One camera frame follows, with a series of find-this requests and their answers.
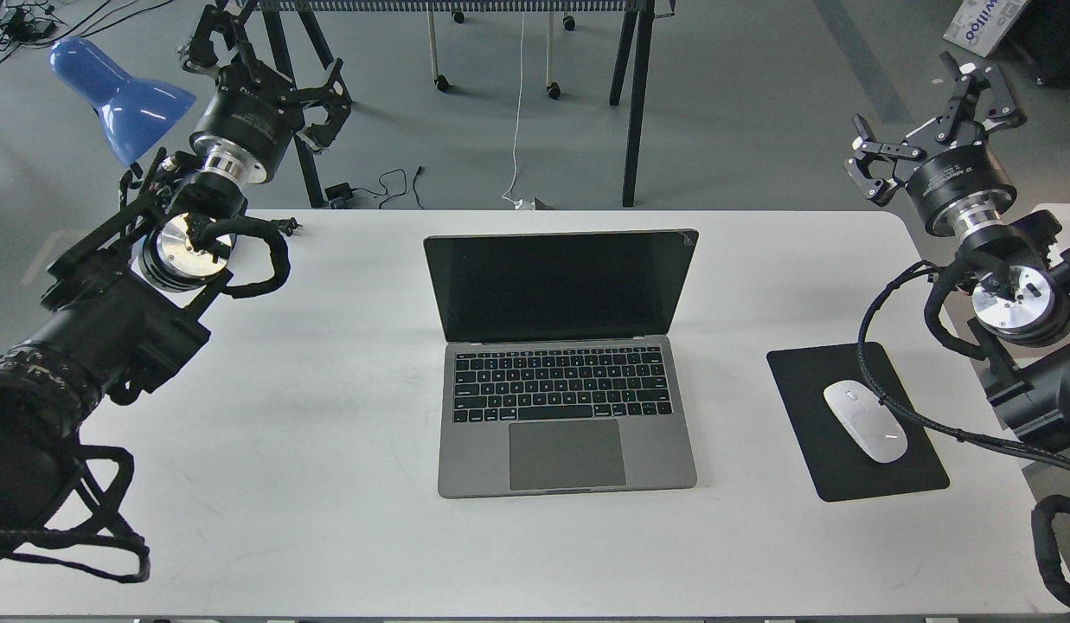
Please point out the black power adapter with cable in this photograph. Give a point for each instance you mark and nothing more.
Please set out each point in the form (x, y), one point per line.
(390, 186)

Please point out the grey laptop notebook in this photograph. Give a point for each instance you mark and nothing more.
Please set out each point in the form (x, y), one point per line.
(559, 376)

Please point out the white cardboard box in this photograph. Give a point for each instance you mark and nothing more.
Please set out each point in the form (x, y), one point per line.
(979, 26)

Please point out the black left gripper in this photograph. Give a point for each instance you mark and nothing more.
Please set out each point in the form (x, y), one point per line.
(245, 114)

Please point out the white computer mouse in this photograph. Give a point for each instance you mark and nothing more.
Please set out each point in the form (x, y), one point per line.
(870, 424)

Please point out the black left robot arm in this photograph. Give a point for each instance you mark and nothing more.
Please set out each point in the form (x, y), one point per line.
(127, 299)

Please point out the blue desk lamp shade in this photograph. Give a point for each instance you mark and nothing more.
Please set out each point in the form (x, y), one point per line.
(135, 113)

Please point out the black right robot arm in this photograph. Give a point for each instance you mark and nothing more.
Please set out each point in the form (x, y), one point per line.
(1038, 407)

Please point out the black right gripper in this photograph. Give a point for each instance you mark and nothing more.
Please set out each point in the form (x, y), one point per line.
(982, 102)

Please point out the black mouse pad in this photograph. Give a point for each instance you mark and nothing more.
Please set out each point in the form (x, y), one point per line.
(840, 469)

